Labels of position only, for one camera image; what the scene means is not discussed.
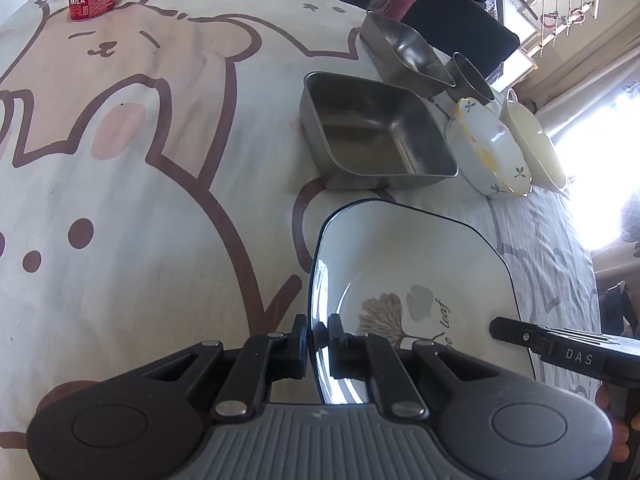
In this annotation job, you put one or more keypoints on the bear print tablecloth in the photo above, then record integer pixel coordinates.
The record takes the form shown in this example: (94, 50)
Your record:
(150, 185)

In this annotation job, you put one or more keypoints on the stainless steel cup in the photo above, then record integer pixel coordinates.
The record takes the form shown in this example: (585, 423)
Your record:
(470, 77)

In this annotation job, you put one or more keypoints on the white lemon print bowl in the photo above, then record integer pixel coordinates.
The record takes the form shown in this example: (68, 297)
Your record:
(485, 145)

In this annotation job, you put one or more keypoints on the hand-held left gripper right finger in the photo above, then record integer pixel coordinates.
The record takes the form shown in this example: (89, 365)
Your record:
(336, 350)

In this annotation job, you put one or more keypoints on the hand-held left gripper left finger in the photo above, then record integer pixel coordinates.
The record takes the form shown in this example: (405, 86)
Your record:
(299, 350)

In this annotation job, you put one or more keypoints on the white square plate black rim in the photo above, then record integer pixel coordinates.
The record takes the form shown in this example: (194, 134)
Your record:
(425, 260)

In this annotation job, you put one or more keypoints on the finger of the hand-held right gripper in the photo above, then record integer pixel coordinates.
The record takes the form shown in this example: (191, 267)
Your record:
(515, 334)

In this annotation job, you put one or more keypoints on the person's right hand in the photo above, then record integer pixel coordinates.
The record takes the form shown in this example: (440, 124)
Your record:
(620, 435)

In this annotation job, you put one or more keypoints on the square stainless steel tray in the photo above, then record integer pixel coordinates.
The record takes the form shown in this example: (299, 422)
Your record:
(405, 45)
(375, 130)

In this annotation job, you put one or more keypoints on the cream ceramic bowl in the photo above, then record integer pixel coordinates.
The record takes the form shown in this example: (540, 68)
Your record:
(530, 140)

